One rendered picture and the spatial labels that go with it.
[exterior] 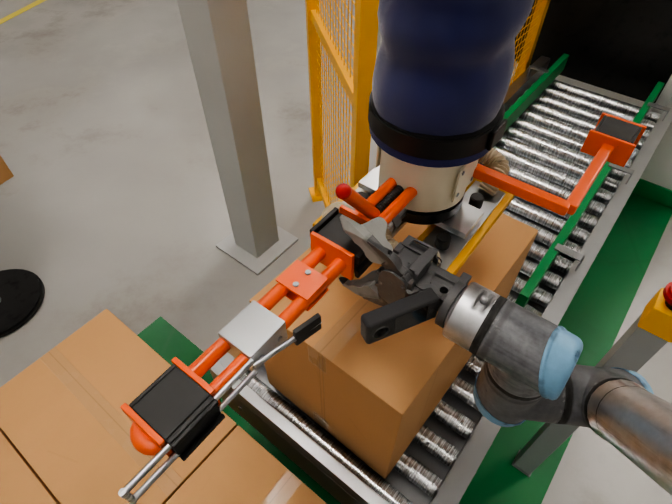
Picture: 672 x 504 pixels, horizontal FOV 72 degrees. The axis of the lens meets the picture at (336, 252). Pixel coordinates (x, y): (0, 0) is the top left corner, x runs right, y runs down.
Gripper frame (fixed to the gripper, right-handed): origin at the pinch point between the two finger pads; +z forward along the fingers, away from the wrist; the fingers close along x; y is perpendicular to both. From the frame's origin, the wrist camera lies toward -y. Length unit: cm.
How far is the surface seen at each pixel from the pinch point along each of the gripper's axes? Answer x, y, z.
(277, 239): -119, 72, 92
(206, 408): 2.3, -30.3, -4.0
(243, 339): 1.5, -20.8, -0.4
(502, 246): -27, 44, -16
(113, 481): -67, -46, 34
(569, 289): -62, 76, -35
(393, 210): 0.9, 12.7, -2.5
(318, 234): 2.9, -0.8, 2.8
